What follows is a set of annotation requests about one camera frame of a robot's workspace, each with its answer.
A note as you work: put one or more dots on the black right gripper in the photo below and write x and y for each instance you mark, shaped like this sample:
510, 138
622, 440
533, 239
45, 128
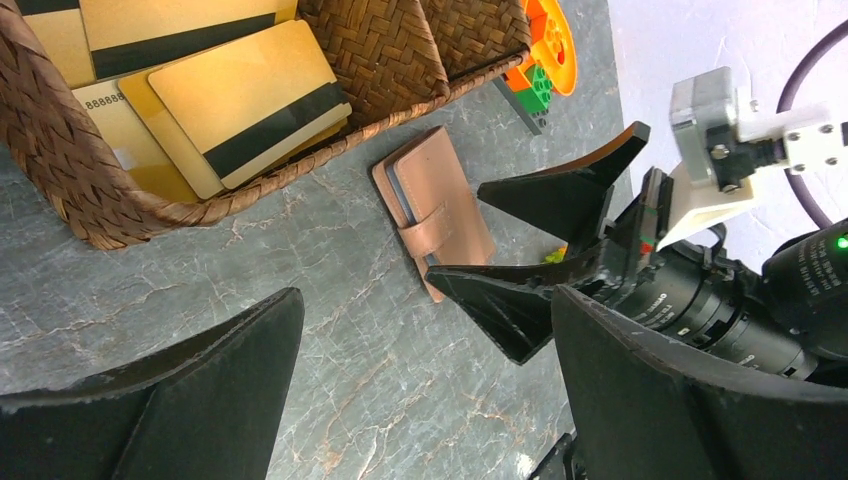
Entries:
690, 293

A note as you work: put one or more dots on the brown woven basket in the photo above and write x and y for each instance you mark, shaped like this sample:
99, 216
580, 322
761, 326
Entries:
395, 61

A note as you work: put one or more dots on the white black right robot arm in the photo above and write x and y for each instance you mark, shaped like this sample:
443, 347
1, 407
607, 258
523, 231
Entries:
788, 319

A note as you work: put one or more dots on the orange plastic ring toy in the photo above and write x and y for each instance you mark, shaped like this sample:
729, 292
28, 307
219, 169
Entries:
552, 48

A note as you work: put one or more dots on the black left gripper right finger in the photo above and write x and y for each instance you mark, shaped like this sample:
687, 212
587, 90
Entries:
649, 407

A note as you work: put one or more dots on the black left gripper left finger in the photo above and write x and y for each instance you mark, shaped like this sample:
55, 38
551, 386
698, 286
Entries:
208, 407

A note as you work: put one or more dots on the gold card top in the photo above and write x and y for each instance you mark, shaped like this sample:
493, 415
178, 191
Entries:
129, 35

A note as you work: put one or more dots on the green building block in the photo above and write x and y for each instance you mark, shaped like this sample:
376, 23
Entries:
537, 97

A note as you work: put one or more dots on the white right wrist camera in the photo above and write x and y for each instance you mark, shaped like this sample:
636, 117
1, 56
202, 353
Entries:
728, 150

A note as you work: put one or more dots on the gold card front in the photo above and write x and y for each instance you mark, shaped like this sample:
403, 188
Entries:
250, 102

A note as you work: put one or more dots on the gold card numbered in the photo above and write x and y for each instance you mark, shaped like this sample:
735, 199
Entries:
134, 146

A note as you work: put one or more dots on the gold card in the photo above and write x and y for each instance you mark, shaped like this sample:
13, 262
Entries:
250, 102
129, 35

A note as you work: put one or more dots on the yellow-green small block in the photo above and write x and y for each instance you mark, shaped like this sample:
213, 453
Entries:
557, 256

